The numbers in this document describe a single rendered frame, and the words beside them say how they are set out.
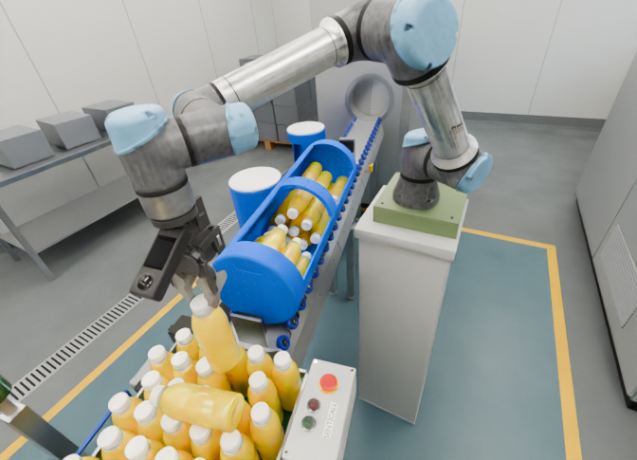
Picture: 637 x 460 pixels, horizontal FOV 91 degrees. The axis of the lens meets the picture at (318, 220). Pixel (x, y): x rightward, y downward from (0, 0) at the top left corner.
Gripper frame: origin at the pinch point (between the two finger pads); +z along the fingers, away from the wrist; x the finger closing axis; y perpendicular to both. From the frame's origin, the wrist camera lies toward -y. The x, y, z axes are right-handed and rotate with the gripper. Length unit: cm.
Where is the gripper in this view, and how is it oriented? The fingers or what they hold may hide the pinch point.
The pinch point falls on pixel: (201, 303)
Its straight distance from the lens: 65.3
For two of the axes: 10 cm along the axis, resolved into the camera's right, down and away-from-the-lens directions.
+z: 0.8, 8.2, 5.7
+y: 2.9, -5.7, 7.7
